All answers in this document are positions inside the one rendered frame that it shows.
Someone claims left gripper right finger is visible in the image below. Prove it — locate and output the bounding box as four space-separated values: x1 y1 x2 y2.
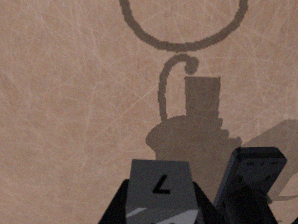
193 181 227 224

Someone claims white block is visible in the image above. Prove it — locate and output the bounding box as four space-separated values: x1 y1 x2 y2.
125 159 198 224

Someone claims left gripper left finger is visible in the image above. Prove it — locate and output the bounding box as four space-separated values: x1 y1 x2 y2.
98 179 129 224

